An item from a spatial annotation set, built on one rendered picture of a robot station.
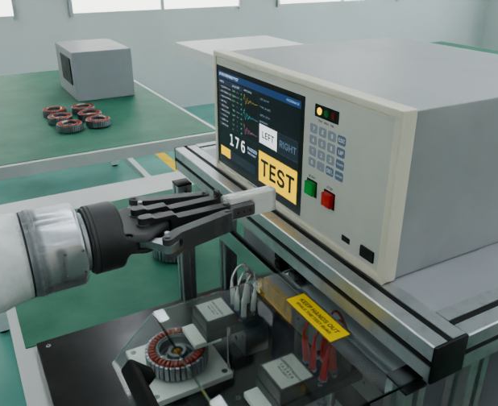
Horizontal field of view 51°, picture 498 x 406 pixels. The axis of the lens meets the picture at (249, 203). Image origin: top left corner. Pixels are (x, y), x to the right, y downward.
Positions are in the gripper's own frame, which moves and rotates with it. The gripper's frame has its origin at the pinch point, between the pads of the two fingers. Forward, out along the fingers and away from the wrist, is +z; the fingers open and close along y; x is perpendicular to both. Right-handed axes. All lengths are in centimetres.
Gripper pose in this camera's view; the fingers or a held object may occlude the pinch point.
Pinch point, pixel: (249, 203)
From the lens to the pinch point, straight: 65.4
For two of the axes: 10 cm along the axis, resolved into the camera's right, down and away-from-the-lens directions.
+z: 8.7, -2.0, 4.4
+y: 4.9, 3.7, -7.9
